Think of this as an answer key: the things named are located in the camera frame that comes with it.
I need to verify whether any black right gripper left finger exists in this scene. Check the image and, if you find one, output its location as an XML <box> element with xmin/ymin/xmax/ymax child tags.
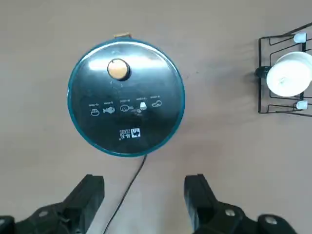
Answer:
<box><xmin>0</xmin><ymin>174</ymin><xmax>105</xmax><ymax>234</ymax></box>

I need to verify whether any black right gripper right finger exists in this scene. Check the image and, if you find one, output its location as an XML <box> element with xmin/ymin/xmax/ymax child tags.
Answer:
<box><xmin>184</xmin><ymin>173</ymin><xmax>297</xmax><ymax>234</ymax></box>

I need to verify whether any gold air fryer knob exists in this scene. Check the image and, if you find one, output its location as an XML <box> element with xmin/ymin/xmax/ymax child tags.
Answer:
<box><xmin>107</xmin><ymin>58</ymin><xmax>131</xmax><ymax>81</ymax></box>

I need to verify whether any green air fryer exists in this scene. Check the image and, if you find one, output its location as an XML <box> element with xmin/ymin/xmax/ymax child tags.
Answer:
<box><xmin>66</xmin><ymin>33</ymin><xmax>186</xmax><ymax>156</ymax></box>

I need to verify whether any white ceramic cup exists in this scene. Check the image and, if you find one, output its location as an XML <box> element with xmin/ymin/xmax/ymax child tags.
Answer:
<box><xmin>265</xmin><ymin>51</ymin><xmax>312</xmax><ymax>98</ymax></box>

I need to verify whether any black air fryer power cable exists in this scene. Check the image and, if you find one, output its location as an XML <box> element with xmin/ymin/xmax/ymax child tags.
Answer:
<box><xmin>103</xmin><ymin>155</ymin><xmax>148</xmax><ymax>234</ymax></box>

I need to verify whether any black wire cup rack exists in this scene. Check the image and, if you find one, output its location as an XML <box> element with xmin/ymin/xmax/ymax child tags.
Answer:
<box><xmin>254</xmin><ymin>21</ymin><xmax>312</xmax><ymax>115</ymax></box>

